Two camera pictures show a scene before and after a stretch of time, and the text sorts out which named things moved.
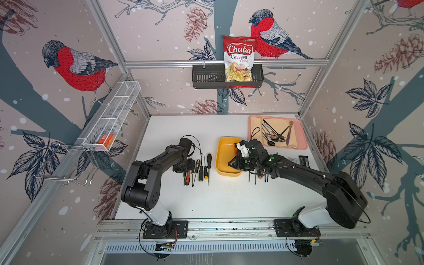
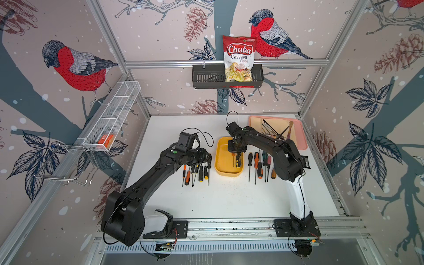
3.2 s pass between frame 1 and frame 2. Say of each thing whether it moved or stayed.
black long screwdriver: stayed
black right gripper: moved
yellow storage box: stayed
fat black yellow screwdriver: stayed
